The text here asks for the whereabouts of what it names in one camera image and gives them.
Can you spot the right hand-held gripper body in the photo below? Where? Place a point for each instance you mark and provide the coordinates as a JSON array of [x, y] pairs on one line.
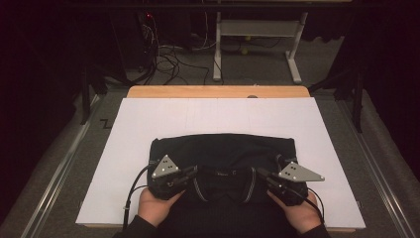
[[294, 173]]

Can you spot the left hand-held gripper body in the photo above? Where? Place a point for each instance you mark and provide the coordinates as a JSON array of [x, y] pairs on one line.
[[165, 167]]

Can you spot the dark knit vest white trim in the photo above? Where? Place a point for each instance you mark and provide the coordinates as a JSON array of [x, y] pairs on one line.
[[221, 148]]

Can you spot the person's right hand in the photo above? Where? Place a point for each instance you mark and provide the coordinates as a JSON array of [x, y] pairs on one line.
[[302, 216]]

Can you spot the person's left hand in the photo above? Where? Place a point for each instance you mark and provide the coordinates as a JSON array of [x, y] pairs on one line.
[[153, 208]]

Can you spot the white table cover sheet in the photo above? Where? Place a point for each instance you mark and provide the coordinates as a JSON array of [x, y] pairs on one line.
[[231, 115]]

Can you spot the wooden table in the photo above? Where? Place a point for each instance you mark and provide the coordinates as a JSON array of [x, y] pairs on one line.
[[214, 91]]

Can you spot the black metal stand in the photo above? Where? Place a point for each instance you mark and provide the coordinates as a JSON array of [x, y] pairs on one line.
[[357, 99], [86, 95]]

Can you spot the yellow tennis ball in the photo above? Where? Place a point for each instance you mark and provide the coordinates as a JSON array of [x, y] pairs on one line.
[[247, 38], [244, 51]]

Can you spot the electronics rack with red light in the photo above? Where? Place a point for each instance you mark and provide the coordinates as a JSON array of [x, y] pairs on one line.
[[148, 39]]

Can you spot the aluminium floor rail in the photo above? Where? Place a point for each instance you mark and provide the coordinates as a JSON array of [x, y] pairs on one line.
[[59, 168], [373, 165]]

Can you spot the white metal desk frame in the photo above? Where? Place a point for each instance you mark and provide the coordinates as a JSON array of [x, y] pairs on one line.
[[257, 28]]

